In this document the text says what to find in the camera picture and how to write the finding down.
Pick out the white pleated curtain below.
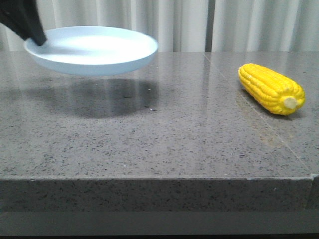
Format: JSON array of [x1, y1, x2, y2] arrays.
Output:
[[37, 0, 319, 52]]

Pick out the light blue round plate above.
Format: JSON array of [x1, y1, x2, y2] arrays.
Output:
[[24, 26, 159, 76]]

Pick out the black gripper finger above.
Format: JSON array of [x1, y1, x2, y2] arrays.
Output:
[[0, 0, 47, 46]]

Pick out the yellow corn cob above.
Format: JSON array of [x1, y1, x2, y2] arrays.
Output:
[[238, 63, 306, 116]]

